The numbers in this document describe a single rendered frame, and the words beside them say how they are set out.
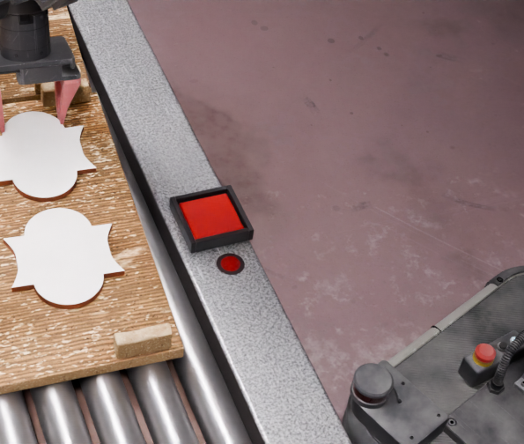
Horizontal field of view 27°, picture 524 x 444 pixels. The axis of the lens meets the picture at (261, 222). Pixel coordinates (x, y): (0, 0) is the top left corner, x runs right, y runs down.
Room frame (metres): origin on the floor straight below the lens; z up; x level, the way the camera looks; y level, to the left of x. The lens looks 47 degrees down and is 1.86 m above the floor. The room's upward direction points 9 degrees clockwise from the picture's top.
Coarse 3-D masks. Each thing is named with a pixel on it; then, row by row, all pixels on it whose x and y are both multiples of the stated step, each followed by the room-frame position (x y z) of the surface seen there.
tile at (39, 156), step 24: (24, 120) 0.96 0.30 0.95; (48, 120) 0.97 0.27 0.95; (0, 144) 0.91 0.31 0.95; (24, 144) 0.92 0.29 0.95; (48, 144) 0.93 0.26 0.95; (72, 144) 0.93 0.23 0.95; (0, 168) 0.88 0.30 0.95; (24, 168) 0.88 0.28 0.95; (48, 168) 0.89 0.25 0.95; (72, 168) 0.90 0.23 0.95; (24, 192) 0.85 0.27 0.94; (48, 192) 0.85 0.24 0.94
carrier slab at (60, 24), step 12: (48, 12) 1.19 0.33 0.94; (60, 12) 1.19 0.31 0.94; (60, 24) 1.17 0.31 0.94; (72, 36) 1.15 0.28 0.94; (72, 48) 1.12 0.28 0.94; (84, 72) 1.08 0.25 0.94; (0, 84) 1.03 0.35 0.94; (12, 84) 1.04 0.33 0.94; (12, 96) 1.01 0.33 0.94; (24, 96) 1.02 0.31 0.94; (36, 96) 1.02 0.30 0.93
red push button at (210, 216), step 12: (180, 204) 0.88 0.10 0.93; (192, 204) 0.88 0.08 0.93; (204, 204) 0.89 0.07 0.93; (216, 204) 0.89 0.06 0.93; (228, 204) 0.89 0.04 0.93; (192, 216) 0.87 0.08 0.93; (204, 216) 0.87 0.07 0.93; (216, 216) 0.87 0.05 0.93; (228, 216) 0.87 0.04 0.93; (192, 228) 0.85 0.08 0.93; (204, 228) 0.85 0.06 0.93; (216, 228) 0.85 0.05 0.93; (228, 228) 0.86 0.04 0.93; (240, 228) 0.86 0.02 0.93
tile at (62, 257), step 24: (48, 216) 0.82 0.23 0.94; (72, 216) 0.82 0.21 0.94; (24, 240) 0.78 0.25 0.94; (48, 240) 0.78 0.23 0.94; (72, 240) 0.79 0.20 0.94; (96, 240) 0.79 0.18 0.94; (24, 264) 0.74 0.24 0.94; (48, 264) 0.75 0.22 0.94; (72, 264) 0.75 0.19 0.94; (96, 264) 0.76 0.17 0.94; (24, 288) 0.72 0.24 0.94; (48, 288) 0.72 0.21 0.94; (72, 288) 0.72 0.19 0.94; (96, 288) 0.73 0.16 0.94
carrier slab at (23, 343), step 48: (96, 96) 1.04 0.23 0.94; (96, 144) 0.95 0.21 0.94; (0, 192) 0.85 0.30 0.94; (96, 192) 0.87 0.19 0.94; (0, 240) 0.78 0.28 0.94; (144, 240) 0.81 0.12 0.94; (0, 288) 0.71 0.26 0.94; (144, 288) 0.74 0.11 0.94; (0, 336) 0.65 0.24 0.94; (48, 336) 0.66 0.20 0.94; (96, 336) 0.67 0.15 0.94; (0, 384) 0.60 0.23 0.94; (48, 384) 0.62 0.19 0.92
